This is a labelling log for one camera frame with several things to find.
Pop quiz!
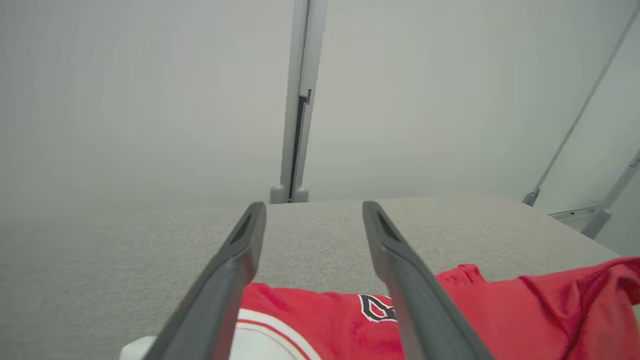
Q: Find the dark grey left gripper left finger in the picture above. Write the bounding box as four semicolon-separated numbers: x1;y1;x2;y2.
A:
142;201;267;360

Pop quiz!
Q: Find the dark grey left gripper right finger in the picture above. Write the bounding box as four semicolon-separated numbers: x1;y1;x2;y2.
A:
362;201;495;360

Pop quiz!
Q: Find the grey base plate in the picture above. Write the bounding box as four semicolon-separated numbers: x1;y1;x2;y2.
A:
548;205;601;221

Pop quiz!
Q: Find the thick grey diagonal rod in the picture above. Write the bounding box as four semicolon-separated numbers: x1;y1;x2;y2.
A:
581;150;640;240

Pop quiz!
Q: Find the red white basketball jersey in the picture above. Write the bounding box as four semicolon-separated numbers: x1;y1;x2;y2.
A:
120;263;573;360

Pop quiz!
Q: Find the thin grey diagonal rod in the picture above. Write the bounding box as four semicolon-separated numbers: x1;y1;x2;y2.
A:
522;0;640;207

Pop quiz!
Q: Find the grey vertical frame post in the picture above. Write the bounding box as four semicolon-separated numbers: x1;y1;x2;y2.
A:
270;0;329;205

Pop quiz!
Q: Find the plain red garment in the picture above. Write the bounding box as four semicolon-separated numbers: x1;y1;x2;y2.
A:
517;256;640;360

